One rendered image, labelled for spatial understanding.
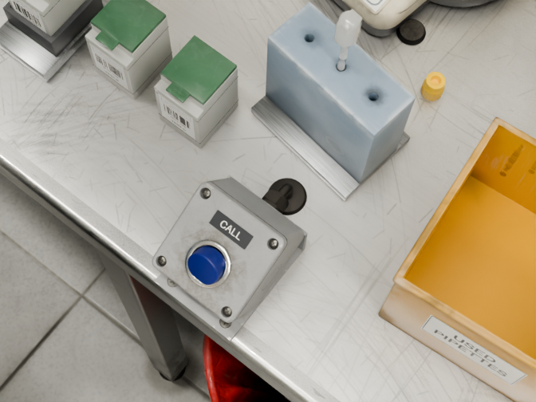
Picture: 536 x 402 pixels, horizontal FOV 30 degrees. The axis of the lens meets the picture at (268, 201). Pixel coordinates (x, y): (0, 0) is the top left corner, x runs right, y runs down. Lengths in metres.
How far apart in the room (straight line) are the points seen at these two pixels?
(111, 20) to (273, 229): 0.20
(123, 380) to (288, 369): 0.91
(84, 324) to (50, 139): 0.88
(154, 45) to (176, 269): 0.17
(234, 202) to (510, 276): 0.21
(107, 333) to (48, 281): 0.13
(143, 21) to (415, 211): 0.24
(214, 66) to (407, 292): 0.21
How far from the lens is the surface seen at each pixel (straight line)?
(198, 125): 0.72
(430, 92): 0.77
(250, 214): 0.65
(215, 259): 0.65
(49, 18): 0.75
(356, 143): 0.69
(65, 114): 0.78
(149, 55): 0.75
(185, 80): 0.71
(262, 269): 0.65
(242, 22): 0.80
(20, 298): 1.66
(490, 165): 0.73
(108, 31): 0.73
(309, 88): 0.68
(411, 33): 0.80
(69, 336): 1.63
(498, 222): 0.75
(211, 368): 1.15
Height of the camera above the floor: 1.57
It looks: 70 degrees down
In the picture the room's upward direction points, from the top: 3 degrees clockwise
